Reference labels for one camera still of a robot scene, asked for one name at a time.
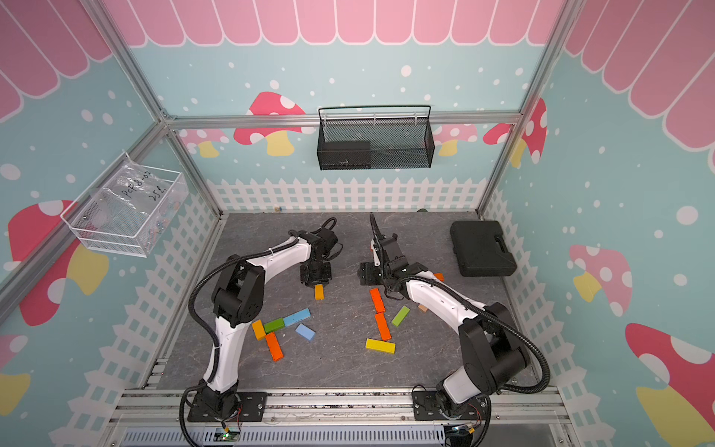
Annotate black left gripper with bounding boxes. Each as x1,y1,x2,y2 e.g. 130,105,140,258
300,257,331,288

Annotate yellow-orange long block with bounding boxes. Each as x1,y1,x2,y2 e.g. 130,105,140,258
314,284,325,301

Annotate yellow-orange short block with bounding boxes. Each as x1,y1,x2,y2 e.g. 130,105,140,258
251,320,266,341

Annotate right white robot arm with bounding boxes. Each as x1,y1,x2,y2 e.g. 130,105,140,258
368,213,551,418

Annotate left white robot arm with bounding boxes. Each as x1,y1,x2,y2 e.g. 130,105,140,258
187,217,338,421

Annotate red-orange block upper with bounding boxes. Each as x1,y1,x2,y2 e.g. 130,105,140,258
370,288,385,314

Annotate lime green block right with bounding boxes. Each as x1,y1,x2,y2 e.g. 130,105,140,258
391,305,411,327

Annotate light blue long block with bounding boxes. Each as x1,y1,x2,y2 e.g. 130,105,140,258
283,308,311,327

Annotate orange block middle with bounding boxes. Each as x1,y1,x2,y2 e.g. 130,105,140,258
375,313,392,342

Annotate light blue short block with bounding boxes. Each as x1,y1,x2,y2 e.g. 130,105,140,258
296,324,316,341

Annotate green short block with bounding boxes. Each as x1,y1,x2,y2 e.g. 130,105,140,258
264,318,285,335

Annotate yellow long block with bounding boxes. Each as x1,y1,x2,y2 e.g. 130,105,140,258
365,338,396,354

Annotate orange long block left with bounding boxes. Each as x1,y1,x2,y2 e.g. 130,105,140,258
266,333,284,362

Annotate black plastic tool case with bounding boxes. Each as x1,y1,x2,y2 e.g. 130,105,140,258
450,221,517,277

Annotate black box in basket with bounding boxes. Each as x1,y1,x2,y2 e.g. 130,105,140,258
318,141,372,171

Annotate plastic bag in basket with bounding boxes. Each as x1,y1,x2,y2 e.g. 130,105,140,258
85,160,172,251

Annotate green circuit board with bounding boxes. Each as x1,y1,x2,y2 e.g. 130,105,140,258
215,429,240,443

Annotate black wire mesh basket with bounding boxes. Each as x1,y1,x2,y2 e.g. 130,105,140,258
318,104,436,171

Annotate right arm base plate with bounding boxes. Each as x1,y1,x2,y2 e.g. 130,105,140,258
411,387,488,421

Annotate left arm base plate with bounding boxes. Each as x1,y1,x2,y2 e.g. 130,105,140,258
188,389,268,423

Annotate clear wire wall basket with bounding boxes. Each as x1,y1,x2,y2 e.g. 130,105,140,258
61,154,189,258

